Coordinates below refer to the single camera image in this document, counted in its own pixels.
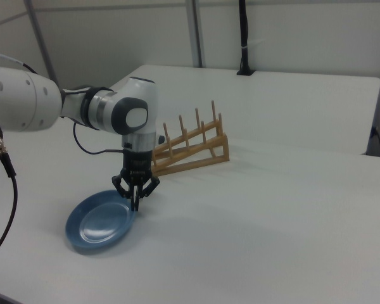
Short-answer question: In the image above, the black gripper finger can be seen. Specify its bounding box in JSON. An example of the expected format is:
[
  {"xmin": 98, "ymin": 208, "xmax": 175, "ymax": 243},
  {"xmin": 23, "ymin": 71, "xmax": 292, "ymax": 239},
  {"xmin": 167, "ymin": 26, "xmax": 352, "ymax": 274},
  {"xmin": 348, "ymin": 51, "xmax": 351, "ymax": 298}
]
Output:
[
  {"xmin": 111, "ymin": 170, "xmax": 137, "ymax": 212},
  {"xmin": 135, "ymin": 173, "xmax": 161, "ymax": 212}
]

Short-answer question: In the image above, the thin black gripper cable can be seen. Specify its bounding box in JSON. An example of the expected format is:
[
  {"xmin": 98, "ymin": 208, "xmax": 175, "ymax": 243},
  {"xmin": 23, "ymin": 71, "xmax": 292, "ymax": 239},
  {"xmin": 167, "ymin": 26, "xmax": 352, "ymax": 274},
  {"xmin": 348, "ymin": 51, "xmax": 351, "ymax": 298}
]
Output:
[{"xmin": 72, "ymin": 122, "xmax": 125, "ymax": 156}]

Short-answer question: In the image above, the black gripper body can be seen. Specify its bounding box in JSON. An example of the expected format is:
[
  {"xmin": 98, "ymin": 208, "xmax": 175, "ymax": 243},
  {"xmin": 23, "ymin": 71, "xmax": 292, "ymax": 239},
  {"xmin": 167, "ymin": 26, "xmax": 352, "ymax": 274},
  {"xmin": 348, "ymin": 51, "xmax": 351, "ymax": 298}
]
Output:
[{"xmin": 122, "ymin": 148, "xmax": 156, "ymax": 184}]

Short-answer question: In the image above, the black and white arm cable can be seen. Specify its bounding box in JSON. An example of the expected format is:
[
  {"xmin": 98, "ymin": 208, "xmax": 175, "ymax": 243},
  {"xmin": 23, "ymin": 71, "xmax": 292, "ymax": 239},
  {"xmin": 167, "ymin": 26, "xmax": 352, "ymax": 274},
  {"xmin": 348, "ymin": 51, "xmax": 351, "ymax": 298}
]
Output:
[{"xmin": 0, "ymin": 49, "xmax": 61, "ymax": 93}]

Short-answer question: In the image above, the black cable with blue plug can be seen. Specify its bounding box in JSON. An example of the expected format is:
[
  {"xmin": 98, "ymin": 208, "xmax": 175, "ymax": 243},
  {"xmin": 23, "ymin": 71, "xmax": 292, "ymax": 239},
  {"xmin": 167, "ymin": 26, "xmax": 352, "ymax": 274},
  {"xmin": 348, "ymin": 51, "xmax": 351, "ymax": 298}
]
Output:
[{"xmin": 369, "ymin": 125, "xmax": 380, "ymax": 157}]

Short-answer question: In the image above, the wooden plate rack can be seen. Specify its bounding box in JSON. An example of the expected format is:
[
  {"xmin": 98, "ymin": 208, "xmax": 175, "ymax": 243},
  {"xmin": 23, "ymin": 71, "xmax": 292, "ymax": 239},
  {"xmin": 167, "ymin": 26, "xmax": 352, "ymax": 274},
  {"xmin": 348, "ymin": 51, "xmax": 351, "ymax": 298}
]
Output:
[{"xmin": 151, "ymin": 99, "xmax": 231, "ymax": 177}]

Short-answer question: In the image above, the slanted grey partition post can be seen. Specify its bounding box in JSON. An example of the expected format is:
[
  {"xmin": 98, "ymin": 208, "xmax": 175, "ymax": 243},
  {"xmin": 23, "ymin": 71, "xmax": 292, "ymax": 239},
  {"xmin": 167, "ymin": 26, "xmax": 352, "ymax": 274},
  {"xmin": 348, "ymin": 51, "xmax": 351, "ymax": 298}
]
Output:
[{"xmin": 24, "ymin": 0, "xmax": 60, "ymax": 85}]

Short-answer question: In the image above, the black pole with white band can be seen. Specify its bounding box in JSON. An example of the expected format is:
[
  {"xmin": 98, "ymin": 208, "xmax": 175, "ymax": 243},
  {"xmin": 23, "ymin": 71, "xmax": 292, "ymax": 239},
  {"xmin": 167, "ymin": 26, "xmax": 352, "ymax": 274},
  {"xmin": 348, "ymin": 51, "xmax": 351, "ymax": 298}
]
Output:
[{"xmin": 236, "ymin": 0, "xmax": 256, "ymax": 77}]

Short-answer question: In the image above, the thick black cable with connector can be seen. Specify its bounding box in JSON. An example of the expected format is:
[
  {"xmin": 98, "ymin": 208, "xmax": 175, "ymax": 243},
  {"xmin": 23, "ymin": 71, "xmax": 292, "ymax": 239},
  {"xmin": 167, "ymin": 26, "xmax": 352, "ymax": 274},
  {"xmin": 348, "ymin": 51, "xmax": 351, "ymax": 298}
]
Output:
[{"xmin": 0, "ymin": 107, "xmax": 19, "ymax": 264}]

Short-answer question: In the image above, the blue round plate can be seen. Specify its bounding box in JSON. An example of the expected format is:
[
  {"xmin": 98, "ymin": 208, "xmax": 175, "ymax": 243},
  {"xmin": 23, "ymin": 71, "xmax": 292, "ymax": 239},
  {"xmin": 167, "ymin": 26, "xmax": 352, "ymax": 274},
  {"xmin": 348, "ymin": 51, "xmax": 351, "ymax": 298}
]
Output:
[{"xmin": 65, "ymin": 189, "xmax": 137, "ymax": 255}]

